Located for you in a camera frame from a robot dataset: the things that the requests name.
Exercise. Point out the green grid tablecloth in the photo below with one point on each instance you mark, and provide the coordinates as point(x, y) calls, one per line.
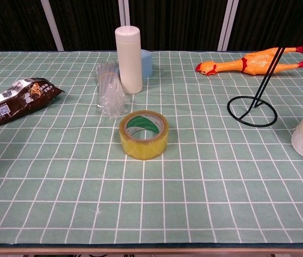
point(151, 192)

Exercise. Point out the clear yellowish packing tape roll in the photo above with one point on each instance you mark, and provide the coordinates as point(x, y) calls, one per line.
point(143, 150)

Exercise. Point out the light blue sponge block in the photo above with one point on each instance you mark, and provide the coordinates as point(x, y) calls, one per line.
point(146, 64)

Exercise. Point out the white cylindrical bottle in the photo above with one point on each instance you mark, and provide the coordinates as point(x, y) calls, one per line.
point(129, 59)

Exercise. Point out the yellow rubber chicken toy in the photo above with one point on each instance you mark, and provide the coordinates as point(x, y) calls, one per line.
point(253, 63)

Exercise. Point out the brown snack bag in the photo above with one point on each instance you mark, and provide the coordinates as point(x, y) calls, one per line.
point(25, 104)

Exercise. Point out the white partition frame post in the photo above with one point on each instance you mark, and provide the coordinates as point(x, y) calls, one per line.
point(229, 24)
point(124, 12)
point(52, 26)

